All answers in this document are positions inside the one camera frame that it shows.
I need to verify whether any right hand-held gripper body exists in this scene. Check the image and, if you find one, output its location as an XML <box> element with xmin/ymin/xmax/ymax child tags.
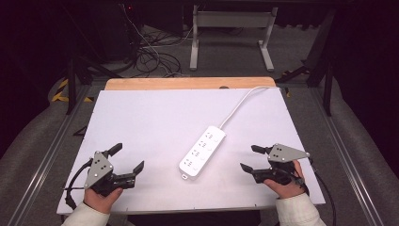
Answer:
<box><xmin>253</xmin><ymin>143</ymin><xmax>311</xmax><ymax>186</ymax></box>

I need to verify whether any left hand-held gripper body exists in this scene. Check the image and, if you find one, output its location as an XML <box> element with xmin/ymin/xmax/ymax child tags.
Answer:
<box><xmin>83</xmin><ymin>151</ymin><xmax>137</xmax><ymax>198</ymax></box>

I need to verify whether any white power strip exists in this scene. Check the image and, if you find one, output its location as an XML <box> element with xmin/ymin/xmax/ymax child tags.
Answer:
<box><xmin>178</xmin><ymin>124</ymin><xmax>228</xmax><ymax>182</ymax></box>

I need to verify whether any person's left hand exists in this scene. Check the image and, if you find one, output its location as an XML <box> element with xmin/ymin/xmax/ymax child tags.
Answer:
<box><xmin>83</xmin><ymin>186</ymin><xmax>124</xmax><ymax>215</ymax></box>

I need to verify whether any person's right hand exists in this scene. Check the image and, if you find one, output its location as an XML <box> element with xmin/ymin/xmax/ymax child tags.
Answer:
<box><xmin>263</xmin><ymin>159</ymin><xmax>308</xmax><ymax>200</ymax></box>

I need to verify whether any white table board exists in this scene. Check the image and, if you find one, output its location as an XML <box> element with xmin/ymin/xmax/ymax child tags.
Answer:
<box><xmin>56</xmin><ymin>87</ymin><xmax>327</xmax><ymax>217</ymax></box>

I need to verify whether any person's dark clothing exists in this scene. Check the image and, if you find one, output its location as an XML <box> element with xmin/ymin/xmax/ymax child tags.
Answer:
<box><xmin>126</xmin><ymin>209</ymin><xmax>263</xmax><ymax>226</ymax></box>

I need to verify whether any black metal stand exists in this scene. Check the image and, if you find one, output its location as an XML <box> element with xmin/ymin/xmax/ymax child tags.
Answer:
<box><xmin>275</xmin><ymin>8</ymin><xmax>336</xmax><ymax>118</ymax></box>
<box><xmin>65</xmin><ymin>56</ymin><xmax>124</xmax><ymax>116</ymax></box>

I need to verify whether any yellow black floor tape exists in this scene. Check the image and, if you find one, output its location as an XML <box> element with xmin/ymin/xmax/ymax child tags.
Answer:
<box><xmin>51</xmin><ymin>78</ymin><xmax>95</xmax><ymax>104</ymax></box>

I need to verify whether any wooden table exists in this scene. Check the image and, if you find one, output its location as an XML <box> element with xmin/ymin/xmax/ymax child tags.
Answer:
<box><xmin>104</xmin><ymin>76</ymin><xmax>277</xmax><ymax>91</ymax></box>

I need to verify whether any black equipment box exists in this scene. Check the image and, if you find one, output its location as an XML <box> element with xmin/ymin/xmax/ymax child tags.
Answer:
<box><xmin>102</xmin><ymin>2</ymin><xmax>143</xmax><ymax>62</ymax></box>

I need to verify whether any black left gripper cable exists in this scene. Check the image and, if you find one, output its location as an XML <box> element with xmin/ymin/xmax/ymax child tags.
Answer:
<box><xmin>63</xmin><ymin>157</ymin><xmax>95</xmax><ymax>211</ymax></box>

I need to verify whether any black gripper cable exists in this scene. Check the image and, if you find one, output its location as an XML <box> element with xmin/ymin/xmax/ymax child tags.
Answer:
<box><xmin>63</xmin><ymin>157</ymin><xmax>95</xmax><ymax>211</ymax></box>
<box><xmin>308</xmin><ymin>156</ymin><xmax>337</xmax><ymax>226</ymax></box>

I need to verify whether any small black bracket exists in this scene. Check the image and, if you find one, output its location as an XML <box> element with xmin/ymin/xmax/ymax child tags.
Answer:
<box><xmin>72</xmin><ymin>124</ymin><xmax>89</xmax><ymax>137</ymax></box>

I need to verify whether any white power strip cable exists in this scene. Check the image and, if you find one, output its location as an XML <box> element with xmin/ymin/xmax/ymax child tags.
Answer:
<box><xmin>218</xmin><ymin>85</ymin><xmax>279</xmax><ymax>130</ymax></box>

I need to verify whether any aluminium floor rail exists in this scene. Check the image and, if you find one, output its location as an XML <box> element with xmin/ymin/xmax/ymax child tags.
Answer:
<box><xmin>310</xmin><ymin>87</ymin><xmax>386</xmax><ymax>226</ymax></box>
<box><xmin>7</xmin><ymin>84</ymin><xmax>91</xmax><ymax>226</ymax></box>

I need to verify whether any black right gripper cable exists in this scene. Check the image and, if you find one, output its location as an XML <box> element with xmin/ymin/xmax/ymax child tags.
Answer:
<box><xmin>308</xmin><ymin>156</ymin><xmax>337</xmax><ymax>226</ymax></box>

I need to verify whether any black floor cable bundle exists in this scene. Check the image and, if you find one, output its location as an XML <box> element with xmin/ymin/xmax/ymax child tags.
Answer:
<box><xmin>133</xmin><ymin>30</ymin><xmax>184</xmax><ymax>78</ymax></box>

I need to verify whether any white floor cable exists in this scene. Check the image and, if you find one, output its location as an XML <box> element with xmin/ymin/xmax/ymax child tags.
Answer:
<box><xmin>121</xmin><ymin>3</ymin><xmax>177</xmax><ymax>76</ymax></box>

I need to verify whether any white metal desk frame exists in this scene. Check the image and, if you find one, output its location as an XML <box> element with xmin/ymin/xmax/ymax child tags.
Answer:
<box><xmin>188</xmin><ymin>4</ymin><xmax>279</xmax><ymax>73</ymax></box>

